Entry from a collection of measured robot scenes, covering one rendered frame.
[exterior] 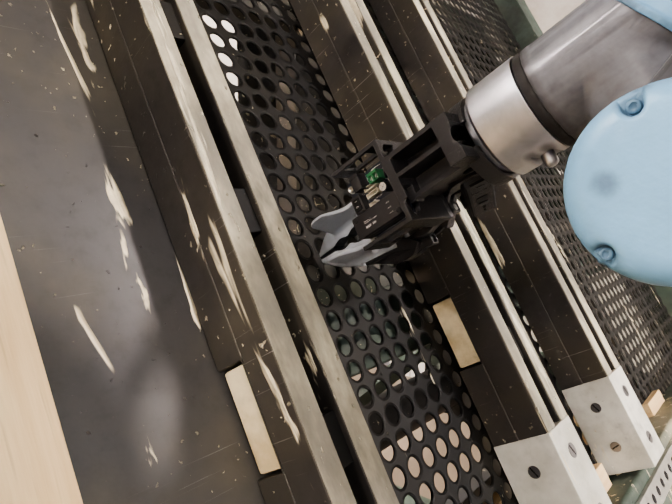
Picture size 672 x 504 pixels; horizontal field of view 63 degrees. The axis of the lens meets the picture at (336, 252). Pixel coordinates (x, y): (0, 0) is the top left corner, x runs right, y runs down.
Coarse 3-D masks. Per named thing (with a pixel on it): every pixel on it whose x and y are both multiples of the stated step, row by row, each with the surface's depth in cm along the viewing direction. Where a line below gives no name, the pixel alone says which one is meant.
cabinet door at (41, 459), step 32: (0, 224) 35; (0, 256) 34; (0, 288) 33; (0, 320) 32; (0, 352) 32; (32, 352) 33; (0, 384) 31; (32, 384) 32; (0, 416) 30; (32, 416) 31; (0, 448) 30; (32, 448) 31; (64, 448) 32; (0, 480) 29; (32, 480) 30; (64, 480) 31
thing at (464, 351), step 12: (444, 300) 65; (444, 312) 65; (456, 312) 64; (444, 324) 65; (456, 324) 64; (456, 336) 64; (468, 336) 63; (456, 348) 64; (468, 348) 63; (468, 360) 63
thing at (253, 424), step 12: (228, 372) 42; (240, 372) 41; (228, 384) 42; (240, 384) 41; (240, 396) 41; (252, 396) 41; (240, 408) 42; (252, 408) 41; (252, 420) 41; (252, 432) 41; (264, 432) 40; (252, 444) 41; (264, 444) 40; (264, 456) 40; (264, 468) 40; (276, 468) 40
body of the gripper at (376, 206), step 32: (448, 128) 38; (352, 160) 44; (384, 160) 42; (416, 160) 40; (448, 160) 38; (480, 160) 39; (352, 192) 46; (384, 192) 44; (416, 192) 42; (448, 192) 45; (384, 224) 43; (416, 224) 42; (448, 224) 46
